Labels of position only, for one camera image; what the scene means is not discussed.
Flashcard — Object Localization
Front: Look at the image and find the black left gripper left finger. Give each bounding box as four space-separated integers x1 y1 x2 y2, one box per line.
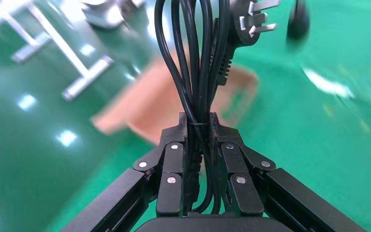
62 112 189 232

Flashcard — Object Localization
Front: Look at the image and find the open brown cardboard box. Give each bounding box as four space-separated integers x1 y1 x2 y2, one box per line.
90 48 260 146

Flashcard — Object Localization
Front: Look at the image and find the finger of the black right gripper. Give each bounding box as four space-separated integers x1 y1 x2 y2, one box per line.
285 0 311 43

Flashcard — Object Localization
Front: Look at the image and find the white pedestal table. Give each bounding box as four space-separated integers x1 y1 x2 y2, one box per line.
0 0 114 102

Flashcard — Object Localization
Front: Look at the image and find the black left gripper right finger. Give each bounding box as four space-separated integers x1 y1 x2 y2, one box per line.
209 112 367 232

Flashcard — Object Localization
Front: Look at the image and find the black power cable with plug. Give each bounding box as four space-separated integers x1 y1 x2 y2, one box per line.
154 0 281 215

